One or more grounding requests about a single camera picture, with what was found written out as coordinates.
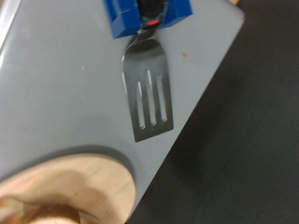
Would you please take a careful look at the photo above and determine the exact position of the metal spatula with blue block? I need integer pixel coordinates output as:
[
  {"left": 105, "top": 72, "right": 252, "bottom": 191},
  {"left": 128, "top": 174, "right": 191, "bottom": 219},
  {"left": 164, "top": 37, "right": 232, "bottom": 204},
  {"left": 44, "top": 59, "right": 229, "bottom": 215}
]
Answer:
[{"left": 104, "top": 0, "right": 193, "bottom": 143}]

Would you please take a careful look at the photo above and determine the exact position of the white bread slice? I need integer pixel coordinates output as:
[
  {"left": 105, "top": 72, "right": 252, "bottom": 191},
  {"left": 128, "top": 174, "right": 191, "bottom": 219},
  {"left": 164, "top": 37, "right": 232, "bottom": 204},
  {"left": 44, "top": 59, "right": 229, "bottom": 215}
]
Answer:
[{"left": 0, "top": 195, "right": 85, "bottom": 224}]

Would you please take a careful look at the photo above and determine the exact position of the silver toaster oven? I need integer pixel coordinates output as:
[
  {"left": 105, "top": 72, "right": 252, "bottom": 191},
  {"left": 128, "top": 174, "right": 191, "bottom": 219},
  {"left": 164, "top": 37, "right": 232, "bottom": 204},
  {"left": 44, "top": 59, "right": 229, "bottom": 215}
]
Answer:
[{"left": 0, "top": 0, "right": 246, "bottom": 218}]

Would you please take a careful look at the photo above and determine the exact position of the round wooden cutting board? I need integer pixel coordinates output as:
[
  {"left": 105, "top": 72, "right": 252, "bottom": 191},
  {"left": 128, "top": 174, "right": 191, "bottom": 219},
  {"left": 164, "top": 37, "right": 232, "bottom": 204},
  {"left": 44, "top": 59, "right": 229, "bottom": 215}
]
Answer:
[{"left": 0, "top": 152, "right": 137, "bottom": 224}]

